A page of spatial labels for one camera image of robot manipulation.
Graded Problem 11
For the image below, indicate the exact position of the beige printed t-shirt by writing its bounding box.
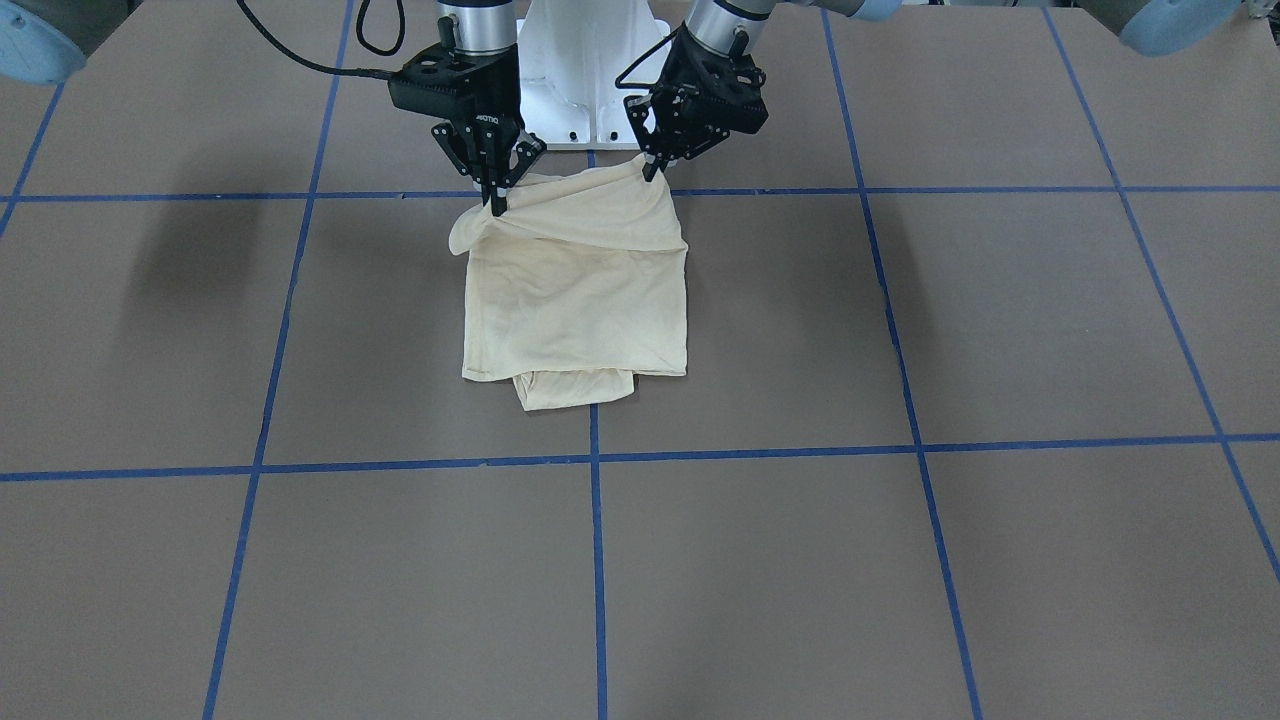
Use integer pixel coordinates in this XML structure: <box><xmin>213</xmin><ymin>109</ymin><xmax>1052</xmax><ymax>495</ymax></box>
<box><xmin>448</xmin><ymin>156</ymin><xmax>689</xmax><ymax>411</ymax></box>

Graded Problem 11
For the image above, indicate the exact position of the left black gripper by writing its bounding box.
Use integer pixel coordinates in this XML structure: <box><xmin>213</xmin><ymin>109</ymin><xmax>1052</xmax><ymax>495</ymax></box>
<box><xmin>622</xmin><ymin>26</ymin><xmax>769</xmax><ymax>182</ymax></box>

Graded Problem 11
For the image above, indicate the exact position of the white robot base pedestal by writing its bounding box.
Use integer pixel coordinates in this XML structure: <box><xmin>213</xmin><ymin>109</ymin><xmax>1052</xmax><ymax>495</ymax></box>
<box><xmin>517</xmin><ymin>1</ymin><xmax>672</xmax><ymax>150</ymax></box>

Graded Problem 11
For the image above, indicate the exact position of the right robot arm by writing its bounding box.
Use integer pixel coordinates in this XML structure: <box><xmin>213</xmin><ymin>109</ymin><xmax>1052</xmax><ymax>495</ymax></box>
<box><xmin>1</xmin><ymin>1</ymin><xmax>547</xmax><ymax>217</ymax></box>

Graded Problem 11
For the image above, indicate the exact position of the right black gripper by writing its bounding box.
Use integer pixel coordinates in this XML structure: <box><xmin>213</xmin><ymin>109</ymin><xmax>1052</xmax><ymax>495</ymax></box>
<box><xmin>388</xmin><ymin>44</ymin><xmax>547</xmax><ymax>217</ymax></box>

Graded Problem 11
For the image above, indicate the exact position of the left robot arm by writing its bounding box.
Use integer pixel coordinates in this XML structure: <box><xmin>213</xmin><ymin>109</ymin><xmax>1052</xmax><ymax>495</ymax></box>
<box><xmin>614</xmin><ymin>1</ymin><xmax>1240</xmax><ymax>182</ymax></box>

